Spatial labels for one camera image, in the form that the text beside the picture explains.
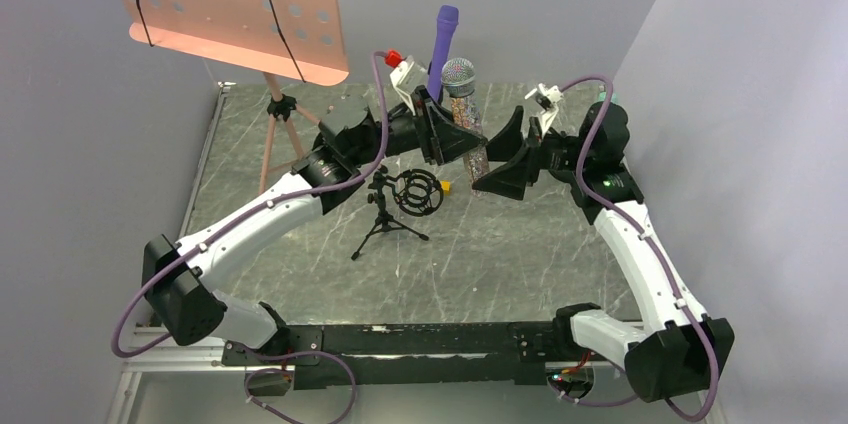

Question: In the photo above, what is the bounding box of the black round-base clamp stand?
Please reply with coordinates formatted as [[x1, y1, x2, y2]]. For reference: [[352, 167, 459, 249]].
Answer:
[[426, 59, 446, 104]]

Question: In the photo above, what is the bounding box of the black shock mount tripod stand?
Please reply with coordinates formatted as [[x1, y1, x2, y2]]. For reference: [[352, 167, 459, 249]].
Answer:
[[351, 165, 445, 261]]

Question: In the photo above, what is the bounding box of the glitter silver microphone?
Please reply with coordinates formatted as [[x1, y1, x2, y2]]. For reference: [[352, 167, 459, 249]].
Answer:
[[441, 57, 490, 183]]

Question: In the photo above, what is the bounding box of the mint green microphone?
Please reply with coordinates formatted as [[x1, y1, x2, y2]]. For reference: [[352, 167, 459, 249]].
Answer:
[[597, 91, 618, 105]]

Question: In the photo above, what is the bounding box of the purple microphone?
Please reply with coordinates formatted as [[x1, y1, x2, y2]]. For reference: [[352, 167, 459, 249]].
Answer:
[[430, 5, 459, 62]]

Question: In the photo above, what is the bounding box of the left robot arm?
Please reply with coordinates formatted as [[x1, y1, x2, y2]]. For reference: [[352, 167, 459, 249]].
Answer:
[[142, 86, 487, 353]]

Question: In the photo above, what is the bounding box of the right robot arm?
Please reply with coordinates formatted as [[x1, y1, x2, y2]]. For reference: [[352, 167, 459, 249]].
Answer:
[[473, 102, 735, 402]]

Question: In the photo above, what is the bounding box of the pink perforated music stand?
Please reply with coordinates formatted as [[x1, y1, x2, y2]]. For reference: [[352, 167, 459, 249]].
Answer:
[[123, 0, 349, 100]]

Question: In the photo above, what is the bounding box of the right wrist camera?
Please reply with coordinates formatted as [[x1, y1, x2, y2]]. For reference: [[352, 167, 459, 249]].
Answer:
[[524, 83, 564, 137]]

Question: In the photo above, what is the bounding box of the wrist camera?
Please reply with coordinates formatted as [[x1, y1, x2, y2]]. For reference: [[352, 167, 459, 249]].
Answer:
[[524, 83, 564, 137], [384, 49, 429, 108]]

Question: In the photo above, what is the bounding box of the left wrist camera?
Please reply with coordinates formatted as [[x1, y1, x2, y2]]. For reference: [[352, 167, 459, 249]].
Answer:
[[384, 49, 429, 108]]

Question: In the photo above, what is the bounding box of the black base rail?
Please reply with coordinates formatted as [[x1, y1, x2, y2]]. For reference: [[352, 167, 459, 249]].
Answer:
[[221, 318, 598, 390]]

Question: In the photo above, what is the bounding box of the aluminium table frame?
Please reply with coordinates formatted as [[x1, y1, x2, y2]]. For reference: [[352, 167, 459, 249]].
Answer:
[[105, 82, 236, 423]]

